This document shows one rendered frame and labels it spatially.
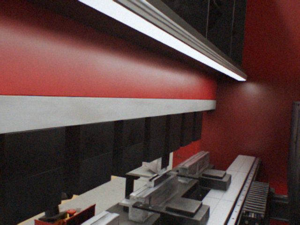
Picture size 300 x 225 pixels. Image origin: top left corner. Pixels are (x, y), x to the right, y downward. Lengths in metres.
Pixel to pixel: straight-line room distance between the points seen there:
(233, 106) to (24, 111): 1.66
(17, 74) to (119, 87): 0.34
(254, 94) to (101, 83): 1.45
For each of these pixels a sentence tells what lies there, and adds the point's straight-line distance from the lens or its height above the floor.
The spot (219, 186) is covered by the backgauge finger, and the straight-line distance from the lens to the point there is 1.21.
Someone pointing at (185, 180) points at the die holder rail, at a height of 0.89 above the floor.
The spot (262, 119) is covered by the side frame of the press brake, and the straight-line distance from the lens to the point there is 2.06.
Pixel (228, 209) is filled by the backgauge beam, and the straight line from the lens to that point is 1.03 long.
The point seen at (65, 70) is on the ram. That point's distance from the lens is 0.64.
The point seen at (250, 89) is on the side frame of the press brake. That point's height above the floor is 1.40.
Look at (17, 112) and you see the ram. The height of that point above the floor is 1.29.
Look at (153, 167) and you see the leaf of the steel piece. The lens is 1.33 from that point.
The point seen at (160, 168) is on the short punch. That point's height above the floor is 1.03.
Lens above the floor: 1.34
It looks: 4 degrees down
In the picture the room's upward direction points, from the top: 3 degrees clockwise
